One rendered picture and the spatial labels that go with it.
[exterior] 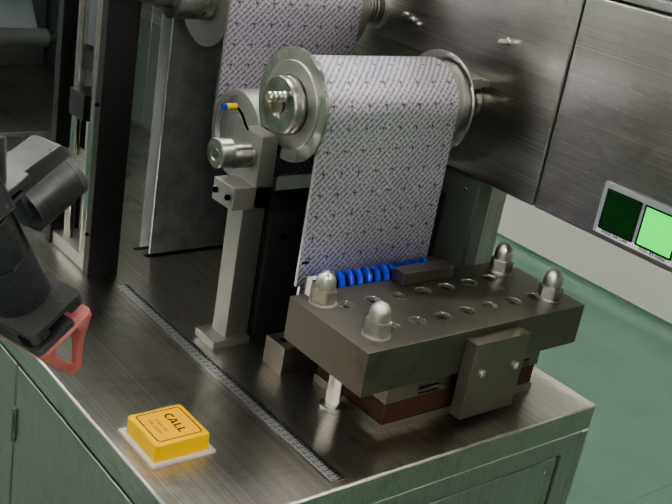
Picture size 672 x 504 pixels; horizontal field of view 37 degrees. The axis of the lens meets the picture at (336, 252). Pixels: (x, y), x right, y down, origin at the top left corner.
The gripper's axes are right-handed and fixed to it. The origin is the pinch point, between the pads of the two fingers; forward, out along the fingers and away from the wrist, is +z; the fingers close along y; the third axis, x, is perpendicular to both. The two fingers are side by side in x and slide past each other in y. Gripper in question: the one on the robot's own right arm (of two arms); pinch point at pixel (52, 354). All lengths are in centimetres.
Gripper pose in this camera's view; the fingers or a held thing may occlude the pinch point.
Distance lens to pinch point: 105.7
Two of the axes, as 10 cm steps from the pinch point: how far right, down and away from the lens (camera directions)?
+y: -8.1, -3.4, 4.8
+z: 1.4, 6.9, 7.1
